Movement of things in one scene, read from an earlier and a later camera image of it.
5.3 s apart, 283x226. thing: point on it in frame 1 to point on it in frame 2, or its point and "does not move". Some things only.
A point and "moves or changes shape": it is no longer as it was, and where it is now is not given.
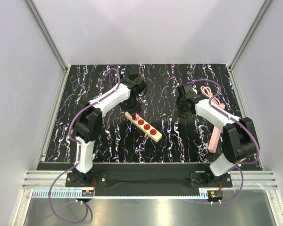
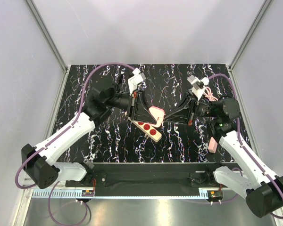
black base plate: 150,180 does not move
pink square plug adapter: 137,117 moves or changes shape
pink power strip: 215,136 does not move
